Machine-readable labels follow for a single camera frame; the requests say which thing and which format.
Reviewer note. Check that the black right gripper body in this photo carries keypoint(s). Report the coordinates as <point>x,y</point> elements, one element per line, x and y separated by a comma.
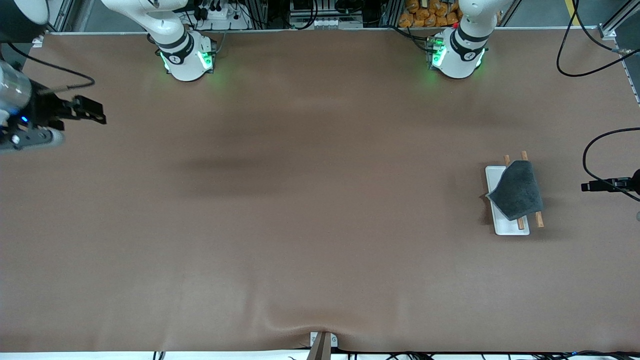
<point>46,111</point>

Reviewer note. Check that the white table edge bracket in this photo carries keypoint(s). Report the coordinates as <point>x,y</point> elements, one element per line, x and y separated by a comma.
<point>334,340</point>

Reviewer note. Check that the brown table cover mat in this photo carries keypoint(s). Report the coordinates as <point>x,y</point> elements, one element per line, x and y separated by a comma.
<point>250,225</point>

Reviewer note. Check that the grey microfibre towel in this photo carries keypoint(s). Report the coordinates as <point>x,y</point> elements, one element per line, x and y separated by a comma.
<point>517,192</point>

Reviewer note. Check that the metal table corner bracket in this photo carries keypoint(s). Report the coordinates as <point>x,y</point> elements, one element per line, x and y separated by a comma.
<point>607,31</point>
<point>38,41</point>

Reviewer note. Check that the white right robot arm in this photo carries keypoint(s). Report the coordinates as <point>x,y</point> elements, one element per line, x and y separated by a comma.
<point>182,60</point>

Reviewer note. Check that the aluminium frame post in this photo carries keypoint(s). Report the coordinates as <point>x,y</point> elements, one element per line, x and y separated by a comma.
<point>62,12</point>
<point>620,17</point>

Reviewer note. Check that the white rack base plate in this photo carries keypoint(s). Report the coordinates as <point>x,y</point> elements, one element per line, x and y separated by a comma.
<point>495,220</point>

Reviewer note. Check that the electronics box with connectors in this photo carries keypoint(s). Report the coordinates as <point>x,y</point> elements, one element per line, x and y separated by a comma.
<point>325,17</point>

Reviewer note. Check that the brown camera post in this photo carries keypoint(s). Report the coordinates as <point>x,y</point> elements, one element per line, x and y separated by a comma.
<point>320,347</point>

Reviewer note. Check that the white power strip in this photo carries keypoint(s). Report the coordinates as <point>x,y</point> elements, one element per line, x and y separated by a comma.
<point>225,15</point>

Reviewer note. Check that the orange snack packets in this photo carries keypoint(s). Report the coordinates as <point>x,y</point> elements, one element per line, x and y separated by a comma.
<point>425,15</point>

